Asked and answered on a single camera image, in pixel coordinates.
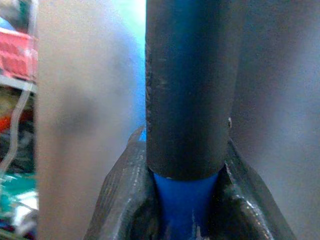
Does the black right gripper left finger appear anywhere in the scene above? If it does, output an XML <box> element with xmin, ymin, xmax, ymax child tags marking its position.
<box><xmin>84</xmin><ymin>125</ymin><xmax>163</xmax><ymax>240</ymax></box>

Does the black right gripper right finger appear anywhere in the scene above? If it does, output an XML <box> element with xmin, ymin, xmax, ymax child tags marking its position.
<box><xmin>207</xmin><ymin>138</ymin><xmax>299</xmax><ymax>240</ymax></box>

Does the blue broom pole black grip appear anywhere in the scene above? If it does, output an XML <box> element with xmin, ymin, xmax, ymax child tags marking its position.
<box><xmin>145</xmin><ymin>0</ymin><xmax>245</xmax><ymax>240</ymax></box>

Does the teal cloth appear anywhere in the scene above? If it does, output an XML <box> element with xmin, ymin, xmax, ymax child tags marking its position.
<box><xmin>0</xmin><ymin>172</ymin><xmax>38</xmax><ymax>213</ymax></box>

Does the grey shelf board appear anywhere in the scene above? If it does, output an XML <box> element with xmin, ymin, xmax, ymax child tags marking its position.
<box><xmin>0</xmin><ymin>74</ymin><xmax>38</xmax><ymax>95</ymax></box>

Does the red plastic basket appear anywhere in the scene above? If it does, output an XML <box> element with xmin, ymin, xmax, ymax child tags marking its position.
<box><xmin>0</xmin><ymin>26</ymin><xmax>39</xmax><ymax>81</ymax></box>

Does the white cable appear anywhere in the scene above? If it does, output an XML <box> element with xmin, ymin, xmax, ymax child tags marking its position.
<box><xmin>0</xmin><ymin>0</ymin><xmax>36</xmax><ymax>173</ymax></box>

